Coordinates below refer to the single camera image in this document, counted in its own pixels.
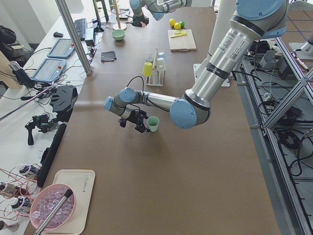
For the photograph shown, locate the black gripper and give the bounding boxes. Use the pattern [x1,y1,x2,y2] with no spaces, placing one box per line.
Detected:
[132,16,149,26]
[118,109,150,133]

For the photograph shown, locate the green plastic cup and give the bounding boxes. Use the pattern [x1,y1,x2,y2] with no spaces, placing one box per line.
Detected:
[147,116,159,132]

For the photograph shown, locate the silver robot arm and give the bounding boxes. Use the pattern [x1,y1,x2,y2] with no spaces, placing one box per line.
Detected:
[129,0,192,27]
[104,0,289,129]

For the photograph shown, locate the grey plastic cup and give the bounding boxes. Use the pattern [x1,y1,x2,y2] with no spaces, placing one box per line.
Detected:
[146,56,154,63]

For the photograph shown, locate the light blue plastic cup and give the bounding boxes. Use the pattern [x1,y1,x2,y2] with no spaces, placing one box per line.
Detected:
[157,51,166,60]

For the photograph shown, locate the yellow plastic cup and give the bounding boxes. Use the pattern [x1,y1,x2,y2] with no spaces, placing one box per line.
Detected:
[142,62,153,77]

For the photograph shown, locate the white plastic cup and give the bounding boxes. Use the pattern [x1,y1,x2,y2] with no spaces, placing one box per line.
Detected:
[156,57,166,72]

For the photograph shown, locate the wooden mug tree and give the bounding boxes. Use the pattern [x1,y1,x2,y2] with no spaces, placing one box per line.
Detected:
[111,0,127,31]

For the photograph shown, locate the green ceramic bowl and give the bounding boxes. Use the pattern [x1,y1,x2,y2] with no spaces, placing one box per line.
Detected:
[111,29,125,41]

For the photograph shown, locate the yellow lemon upper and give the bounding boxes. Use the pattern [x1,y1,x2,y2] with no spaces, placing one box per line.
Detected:
[169,18,176,27]

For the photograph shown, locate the yellow lemon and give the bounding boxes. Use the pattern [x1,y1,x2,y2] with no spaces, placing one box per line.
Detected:
[169,18,176,27]
[174,22,181,30]

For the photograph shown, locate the yellow lemon lower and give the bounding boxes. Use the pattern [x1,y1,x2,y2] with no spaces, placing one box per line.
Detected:
[174,22,181,30]

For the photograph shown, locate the yellow plastic knife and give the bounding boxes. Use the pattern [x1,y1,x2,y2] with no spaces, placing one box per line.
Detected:
[170,34,187,38]

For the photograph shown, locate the grey folded cloth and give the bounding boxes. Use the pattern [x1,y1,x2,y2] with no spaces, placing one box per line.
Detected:
[100,50,116,62]

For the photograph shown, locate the bamboo cutting board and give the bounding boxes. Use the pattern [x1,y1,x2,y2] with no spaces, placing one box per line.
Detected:
[167,29,197,51]

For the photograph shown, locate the black keyboard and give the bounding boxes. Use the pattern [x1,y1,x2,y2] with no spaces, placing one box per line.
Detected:
[74,18,87,41]

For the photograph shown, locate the blue teach pendant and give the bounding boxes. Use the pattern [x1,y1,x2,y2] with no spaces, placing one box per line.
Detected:
[30,58,67,83]
[47,38,75,59]

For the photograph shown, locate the cream plastic tray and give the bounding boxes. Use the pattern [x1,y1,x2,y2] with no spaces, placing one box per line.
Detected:
[42,169,95,235]

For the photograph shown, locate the pink bowl with ice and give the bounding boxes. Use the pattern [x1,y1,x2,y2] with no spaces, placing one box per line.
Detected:
[29,184,76,231]

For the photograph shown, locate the white wire cup rack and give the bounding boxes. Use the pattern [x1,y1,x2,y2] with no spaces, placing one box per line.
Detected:
[146,48,165,87]

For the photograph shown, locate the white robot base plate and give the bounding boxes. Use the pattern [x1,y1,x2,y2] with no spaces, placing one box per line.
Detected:
[192,63,231,88]

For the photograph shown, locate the aluminium frame post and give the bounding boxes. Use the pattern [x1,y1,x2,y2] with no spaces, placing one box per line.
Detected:
[55,0,92,76]

